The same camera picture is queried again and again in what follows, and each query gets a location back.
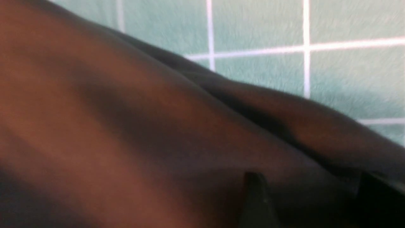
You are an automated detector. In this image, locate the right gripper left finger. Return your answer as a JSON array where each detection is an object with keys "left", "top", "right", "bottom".
[{"left": 239, "top": 172, "right": 281, "bottom": 228}]

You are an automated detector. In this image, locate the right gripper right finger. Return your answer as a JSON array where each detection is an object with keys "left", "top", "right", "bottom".
[{"left": 356, "top": 172, "right": 405, "bottom": 228}]

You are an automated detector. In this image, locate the dark gray long-sleeved shirt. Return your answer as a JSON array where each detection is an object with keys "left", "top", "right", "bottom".
[{"left": 0, "top": 0, "right": 404, "bottom": 228}]

